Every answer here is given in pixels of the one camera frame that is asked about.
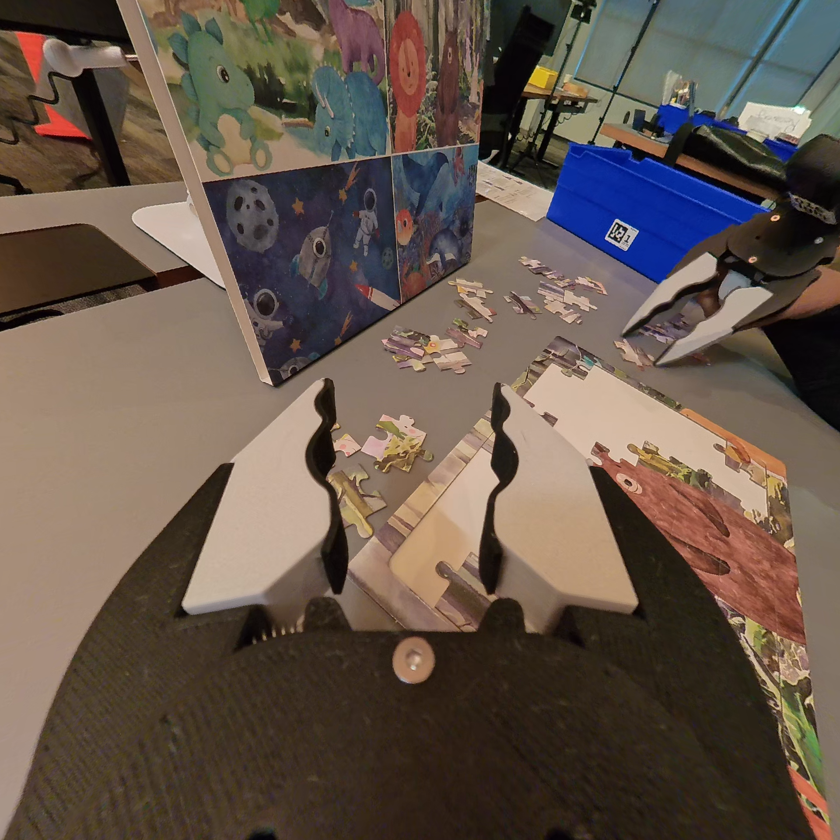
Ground small blue storage bin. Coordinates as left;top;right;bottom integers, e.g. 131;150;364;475
656;101;798;161

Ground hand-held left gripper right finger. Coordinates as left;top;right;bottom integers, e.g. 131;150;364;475
479;382;640;634

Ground puzzle pieces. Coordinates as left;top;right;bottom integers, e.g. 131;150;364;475
325;256;710;539

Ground small wooden table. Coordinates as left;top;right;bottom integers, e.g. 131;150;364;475
518;85;599;166

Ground white display board stand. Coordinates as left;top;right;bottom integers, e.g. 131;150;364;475
133;190;227;288

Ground black camera tripod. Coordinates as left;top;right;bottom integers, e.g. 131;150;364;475
558;0;599;135

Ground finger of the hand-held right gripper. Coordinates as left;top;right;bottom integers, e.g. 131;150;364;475
621;251;721;337
654;284;777;366

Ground long wooden table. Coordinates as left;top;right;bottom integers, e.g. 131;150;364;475
600;121;788;198

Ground animal jigsaw puzzle board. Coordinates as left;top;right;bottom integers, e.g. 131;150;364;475
348;336;831;840

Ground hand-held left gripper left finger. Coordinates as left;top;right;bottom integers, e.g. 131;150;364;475
180;378;349;624

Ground person's right hand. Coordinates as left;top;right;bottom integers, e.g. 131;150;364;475
755;262;840;329

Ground black bag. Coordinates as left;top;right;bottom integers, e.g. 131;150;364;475
666;125;796;186

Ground printed paper sheet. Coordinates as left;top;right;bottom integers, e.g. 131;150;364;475
474;161;555;223

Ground black coiled cable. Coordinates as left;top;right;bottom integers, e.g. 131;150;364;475
0;71;64;147

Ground white desk crank handle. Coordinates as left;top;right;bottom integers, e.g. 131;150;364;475
41;38;129;83

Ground person's right forearm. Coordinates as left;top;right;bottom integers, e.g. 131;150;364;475
764;315;840;437

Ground blue plastic bin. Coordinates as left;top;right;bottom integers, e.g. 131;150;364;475
546;141;769;284

